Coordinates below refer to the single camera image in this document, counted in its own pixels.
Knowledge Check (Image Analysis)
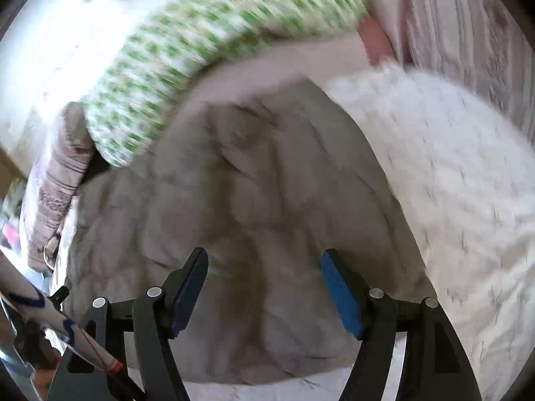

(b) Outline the grey puffer jacket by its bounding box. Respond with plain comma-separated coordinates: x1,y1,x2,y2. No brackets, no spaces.
54,77,437,385

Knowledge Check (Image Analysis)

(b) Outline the striped floral pillow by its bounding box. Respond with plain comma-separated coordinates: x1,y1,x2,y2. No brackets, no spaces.
399,0,535,124
26,101,98,269

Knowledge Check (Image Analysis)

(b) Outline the white floral bed sheet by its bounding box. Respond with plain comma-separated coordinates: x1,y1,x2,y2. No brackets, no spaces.
125,66,535,401

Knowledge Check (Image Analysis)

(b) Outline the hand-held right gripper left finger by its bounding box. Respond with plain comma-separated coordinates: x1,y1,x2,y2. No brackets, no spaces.
46,248,209,401

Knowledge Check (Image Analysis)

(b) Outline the green white patterned quilt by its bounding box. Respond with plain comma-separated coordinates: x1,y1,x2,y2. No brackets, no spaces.
83,0,369,168

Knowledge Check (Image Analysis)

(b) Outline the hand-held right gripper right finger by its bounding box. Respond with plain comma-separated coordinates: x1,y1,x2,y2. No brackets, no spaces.
320,248,483,401

